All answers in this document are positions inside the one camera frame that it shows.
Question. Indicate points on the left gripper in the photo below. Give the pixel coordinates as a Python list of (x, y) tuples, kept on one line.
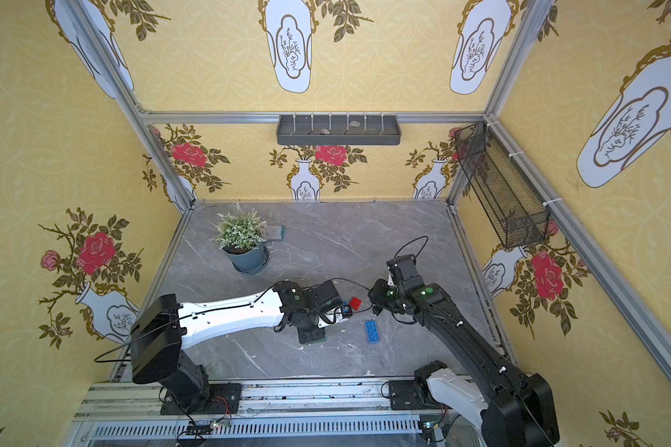
[(333, 307)]

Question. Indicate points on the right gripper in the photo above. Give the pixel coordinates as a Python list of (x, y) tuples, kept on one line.
[(380, 293)]

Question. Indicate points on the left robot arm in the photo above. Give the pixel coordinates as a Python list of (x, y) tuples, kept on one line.
[(160, 337)]

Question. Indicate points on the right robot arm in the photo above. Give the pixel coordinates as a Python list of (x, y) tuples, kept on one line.
[(509, 407)]

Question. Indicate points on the long blue lego brick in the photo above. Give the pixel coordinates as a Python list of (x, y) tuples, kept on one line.
[(371, 331)]

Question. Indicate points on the red lego brick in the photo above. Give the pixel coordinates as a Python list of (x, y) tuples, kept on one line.
[(355, 304)]

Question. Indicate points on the grey teal sponge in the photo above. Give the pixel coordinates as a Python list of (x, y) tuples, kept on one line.
[(274, 232)]

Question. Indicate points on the potted plant grey pot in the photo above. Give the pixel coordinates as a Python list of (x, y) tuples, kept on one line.
[(241, 236)]

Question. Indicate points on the aluminium rail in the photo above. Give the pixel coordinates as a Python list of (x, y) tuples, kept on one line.
[(288, 408)]

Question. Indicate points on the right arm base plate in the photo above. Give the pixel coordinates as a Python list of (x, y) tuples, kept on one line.
[(404, 395)]

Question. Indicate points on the black wire mesh basket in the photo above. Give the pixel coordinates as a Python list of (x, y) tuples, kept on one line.
[(514, 210)]

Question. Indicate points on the grey wall tray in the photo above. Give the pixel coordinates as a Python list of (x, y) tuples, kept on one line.
[(339, 129)]

